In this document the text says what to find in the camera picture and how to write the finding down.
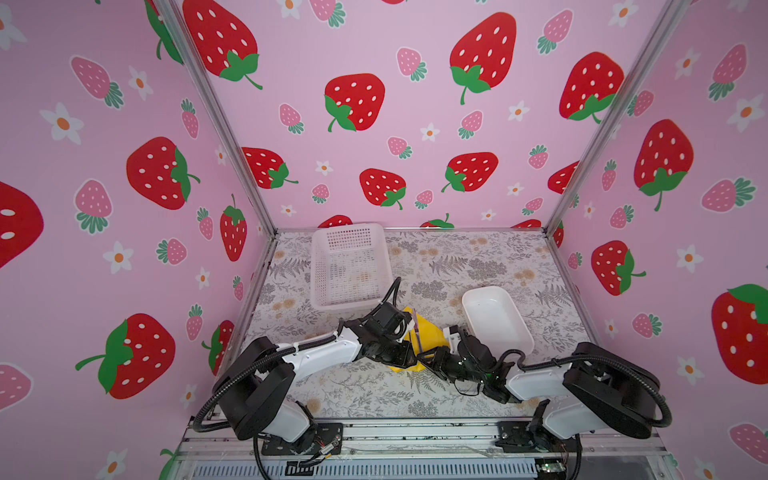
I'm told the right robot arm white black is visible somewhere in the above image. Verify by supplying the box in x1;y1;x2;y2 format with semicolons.
415;327;672;440

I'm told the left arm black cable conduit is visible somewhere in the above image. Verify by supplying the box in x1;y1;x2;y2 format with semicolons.
191;276;403;434

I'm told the yellow paper napkin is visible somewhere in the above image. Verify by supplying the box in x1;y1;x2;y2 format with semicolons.
390;307;451;373

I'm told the aluminium frame corner post left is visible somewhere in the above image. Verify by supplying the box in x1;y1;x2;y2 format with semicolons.
156;1;277;238

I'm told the aluminium frame corner post right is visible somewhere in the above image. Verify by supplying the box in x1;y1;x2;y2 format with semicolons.
543;0;690;240

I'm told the white perforated plastic basket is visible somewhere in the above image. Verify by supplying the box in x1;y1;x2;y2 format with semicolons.
310;223;394;311

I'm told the aluminium frame corner post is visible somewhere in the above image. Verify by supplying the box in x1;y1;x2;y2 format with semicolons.
156;1;277;238
543;0;690;240

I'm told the white rectangular plastic tray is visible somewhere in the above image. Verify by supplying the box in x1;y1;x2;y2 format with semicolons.
462;286;534;358

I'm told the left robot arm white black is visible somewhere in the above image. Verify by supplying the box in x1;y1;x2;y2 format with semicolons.
195;302;417;443

